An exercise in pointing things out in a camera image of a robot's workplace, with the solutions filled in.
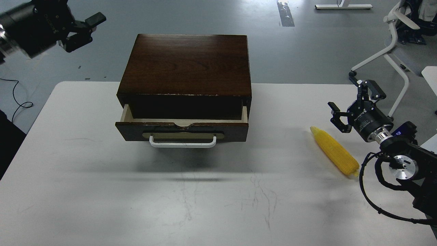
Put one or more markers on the yellow corn cob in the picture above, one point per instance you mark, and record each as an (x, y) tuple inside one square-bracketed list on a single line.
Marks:
[(338, 155)]

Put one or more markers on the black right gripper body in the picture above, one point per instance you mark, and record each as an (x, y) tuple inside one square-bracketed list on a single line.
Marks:
[(366, 118)]

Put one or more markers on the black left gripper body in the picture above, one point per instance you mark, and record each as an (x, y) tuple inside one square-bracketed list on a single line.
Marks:
[(34, 27)]

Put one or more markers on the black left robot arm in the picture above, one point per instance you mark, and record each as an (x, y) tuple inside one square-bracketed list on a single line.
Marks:
[(34, 27)]

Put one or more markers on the wooden drawer with white handle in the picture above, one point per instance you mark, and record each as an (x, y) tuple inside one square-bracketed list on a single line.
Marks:
[(183, 133)]

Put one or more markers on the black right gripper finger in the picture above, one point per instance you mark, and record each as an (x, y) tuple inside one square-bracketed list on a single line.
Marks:
[(368, 92), (336, 121)]

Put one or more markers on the grey floor tape strip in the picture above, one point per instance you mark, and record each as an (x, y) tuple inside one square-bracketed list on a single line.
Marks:
[(286, 19)]

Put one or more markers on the white office chair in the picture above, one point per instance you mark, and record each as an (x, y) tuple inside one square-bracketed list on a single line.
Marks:
[(412, 46)]

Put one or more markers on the white desk base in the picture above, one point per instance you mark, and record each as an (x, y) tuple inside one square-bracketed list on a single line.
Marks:
[(342, 5)]

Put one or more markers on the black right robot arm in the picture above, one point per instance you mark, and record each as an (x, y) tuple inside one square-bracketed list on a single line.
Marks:
[(401, 165)]

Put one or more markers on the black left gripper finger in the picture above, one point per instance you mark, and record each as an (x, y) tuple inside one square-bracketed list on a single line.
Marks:
[(82, 32)]

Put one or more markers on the dark wooden drawer cabinet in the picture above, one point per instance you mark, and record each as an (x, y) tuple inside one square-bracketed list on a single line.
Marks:
[(187, 77)]

